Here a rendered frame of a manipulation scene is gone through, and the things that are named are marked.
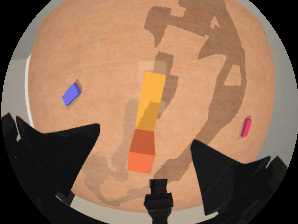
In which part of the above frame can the pink rectangular block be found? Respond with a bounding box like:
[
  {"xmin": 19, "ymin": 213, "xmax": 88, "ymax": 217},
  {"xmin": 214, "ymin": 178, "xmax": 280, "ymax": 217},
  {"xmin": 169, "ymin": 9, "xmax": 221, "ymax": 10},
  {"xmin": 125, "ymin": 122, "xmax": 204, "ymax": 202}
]
[{"xmin": 241, "ymin": 119, "xmax": 251, "ymax": 137}]

